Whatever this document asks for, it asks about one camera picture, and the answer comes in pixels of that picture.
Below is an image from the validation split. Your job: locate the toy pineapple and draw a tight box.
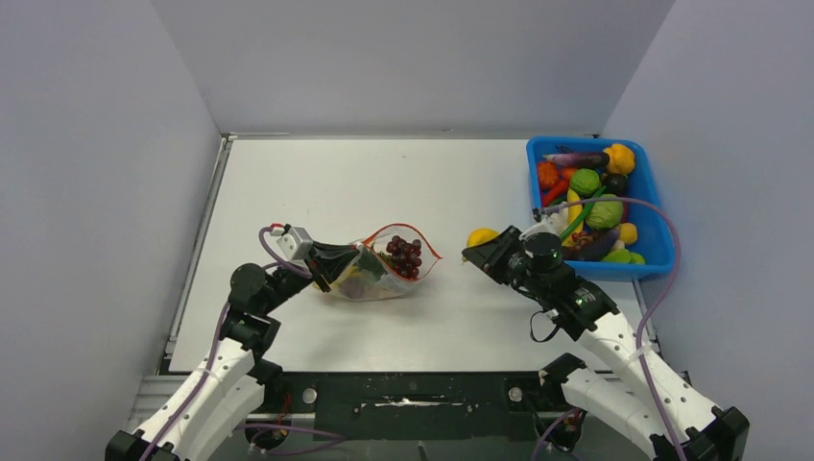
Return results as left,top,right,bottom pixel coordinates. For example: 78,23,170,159
356,250,390,281

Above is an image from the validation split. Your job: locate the toy yellow mango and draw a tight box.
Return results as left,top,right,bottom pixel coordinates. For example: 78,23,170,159
331,264,367,289

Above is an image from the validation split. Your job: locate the toy yellow banana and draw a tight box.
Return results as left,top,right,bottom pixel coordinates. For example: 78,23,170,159
566,189,582,224

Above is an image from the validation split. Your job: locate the toy red chili pepper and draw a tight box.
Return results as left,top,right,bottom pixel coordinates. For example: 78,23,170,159
541,179,570,207

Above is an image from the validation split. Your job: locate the purple cable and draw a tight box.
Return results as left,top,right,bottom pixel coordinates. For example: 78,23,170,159
138,224,347,461
531,195,689,461

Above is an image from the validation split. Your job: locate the toy dark passion fruit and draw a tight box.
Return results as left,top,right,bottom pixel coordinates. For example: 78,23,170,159
340,279,368,301

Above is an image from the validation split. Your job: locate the toy green chili pepper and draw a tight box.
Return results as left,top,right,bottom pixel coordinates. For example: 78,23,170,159
560,186,606,246

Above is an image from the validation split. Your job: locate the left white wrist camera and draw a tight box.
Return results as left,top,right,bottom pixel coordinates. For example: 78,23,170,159
271,225,314,261

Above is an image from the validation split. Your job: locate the toy green lime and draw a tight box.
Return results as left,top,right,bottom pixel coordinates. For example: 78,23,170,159
601,249,646,265

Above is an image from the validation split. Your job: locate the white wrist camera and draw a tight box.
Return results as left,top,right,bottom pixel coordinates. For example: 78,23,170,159
520,212,568,240
271,225,314,261

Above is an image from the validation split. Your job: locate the toy light green cabbage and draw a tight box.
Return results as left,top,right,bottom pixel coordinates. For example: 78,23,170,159
584,194,625,231

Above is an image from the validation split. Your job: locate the toy dark avocado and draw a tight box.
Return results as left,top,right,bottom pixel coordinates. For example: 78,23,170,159
602,173,629,196

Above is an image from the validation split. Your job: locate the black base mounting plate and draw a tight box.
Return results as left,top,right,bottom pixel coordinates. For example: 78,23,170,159
237,371,586,460

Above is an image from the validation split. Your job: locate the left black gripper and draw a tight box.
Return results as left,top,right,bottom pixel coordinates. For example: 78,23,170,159
260,240,359,315

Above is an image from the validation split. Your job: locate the toy green custard apple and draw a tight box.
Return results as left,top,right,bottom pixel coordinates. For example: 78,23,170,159
569,168,602,198

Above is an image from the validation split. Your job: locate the blue plastic bin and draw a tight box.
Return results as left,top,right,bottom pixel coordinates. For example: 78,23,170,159
526,136,676,281

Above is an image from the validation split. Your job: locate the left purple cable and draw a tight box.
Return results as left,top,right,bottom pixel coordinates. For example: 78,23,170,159
138,224,347,461

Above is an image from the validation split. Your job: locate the toy yellow lemon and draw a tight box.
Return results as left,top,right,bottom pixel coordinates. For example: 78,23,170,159
466,228,500,248

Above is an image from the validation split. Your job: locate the toy purple eggplant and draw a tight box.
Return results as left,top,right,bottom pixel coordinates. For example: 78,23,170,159
542,152,611,169

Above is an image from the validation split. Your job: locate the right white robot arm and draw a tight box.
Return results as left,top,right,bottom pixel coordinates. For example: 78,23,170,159
462,227,750,460

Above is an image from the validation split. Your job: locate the clear zip top bag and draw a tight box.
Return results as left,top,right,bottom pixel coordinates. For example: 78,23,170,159
311,223,443,302

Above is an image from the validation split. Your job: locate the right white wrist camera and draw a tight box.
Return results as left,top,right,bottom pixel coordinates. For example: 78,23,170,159
520,212,568,240

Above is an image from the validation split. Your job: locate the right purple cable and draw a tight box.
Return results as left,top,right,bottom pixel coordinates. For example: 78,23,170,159
531,195,689,461

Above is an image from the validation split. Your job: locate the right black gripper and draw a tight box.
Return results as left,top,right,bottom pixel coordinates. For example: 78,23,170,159
463,227,549,300

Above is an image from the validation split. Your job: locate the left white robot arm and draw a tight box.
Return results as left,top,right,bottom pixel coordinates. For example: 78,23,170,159
104,242,361,460

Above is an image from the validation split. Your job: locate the toy small yellow fruit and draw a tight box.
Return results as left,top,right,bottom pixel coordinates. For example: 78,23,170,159
619,223,638,246

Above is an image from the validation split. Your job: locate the toy orange bell pepper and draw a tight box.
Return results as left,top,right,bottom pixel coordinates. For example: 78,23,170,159
603,143,635,176

